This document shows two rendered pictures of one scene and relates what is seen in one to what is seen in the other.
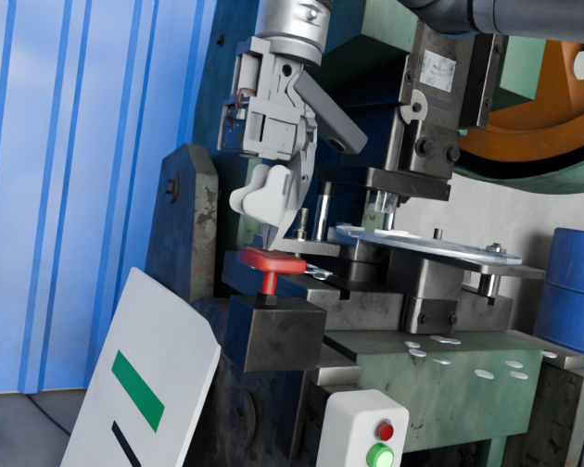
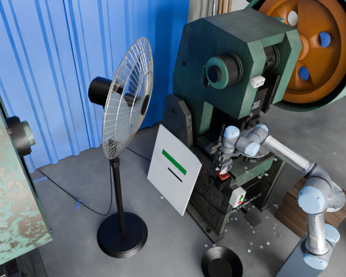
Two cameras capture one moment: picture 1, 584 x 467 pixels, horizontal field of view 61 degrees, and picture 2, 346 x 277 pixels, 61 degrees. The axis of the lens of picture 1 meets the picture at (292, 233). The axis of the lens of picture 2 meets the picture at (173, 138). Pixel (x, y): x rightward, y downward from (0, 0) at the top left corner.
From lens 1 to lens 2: 1.50 m
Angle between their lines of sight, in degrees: 39
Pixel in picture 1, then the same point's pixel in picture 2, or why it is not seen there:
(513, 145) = not seen: hidden behind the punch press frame
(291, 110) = (228, 162)
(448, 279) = not seen: hidden behind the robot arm
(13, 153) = (94, 74)
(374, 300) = (238, 159)
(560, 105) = (292, 83)
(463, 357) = (256, 166)
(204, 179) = (188, 117)
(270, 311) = (223, 183)
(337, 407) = (234, 193)
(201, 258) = (189, 137)
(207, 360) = (198, 166)
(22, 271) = not seen: hidden behind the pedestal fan
